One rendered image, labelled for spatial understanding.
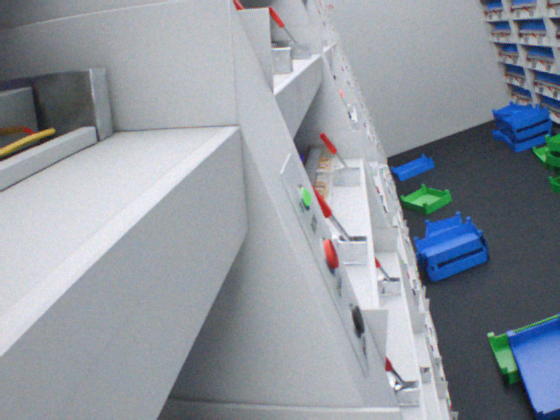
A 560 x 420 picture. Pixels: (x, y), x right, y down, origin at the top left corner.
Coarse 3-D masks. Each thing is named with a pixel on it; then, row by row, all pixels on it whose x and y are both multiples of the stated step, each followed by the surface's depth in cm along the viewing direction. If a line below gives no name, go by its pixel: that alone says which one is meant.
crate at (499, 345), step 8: (544, 320) 155; (520, 328) 157; (528, 328) 156; (488, 336) 158; (496, 336) 160; (504, 336) 159; (496, 344) 160; (504, 344) 160; (496, 352) 159; (504, 352) 157; (496, 360) 149; (504, 360) 154; (512, 360) 152; (504, 368) 141; (512, 368) 148; (504, 376) 142; (512, 376) 142
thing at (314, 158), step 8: (312, 152) 85; (320, 152) 88; (312, 160) 80; (320, 160) 87; (328, 160) 85; (304, 168) 75; (312, 168) 75; (320, 168) 80; (328, 168) 80; (312, 176) 71; (312, 184) 68
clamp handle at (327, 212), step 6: (312, 186) 48; (318, 192) 49; (318, 198) 48; (324, 204) 48; (324, 210) 48; (330, 210) 49; (324, 216) 48; (330, 216) 48; (336, 222) 49; (336, 228) 49; (342, 228) 49; (342, 234) 49; (348, 240) 49
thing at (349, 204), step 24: (312, 144) 90; (336, 144) 89; (360, 144) 88; (360, 168) 83; (336, 192) 71; (360, 192) 70; (336, 216) 62; (360, 216) 61; (360, 288) 44; (384, 312) 32; (384, 336) 32; (384, 360) 33
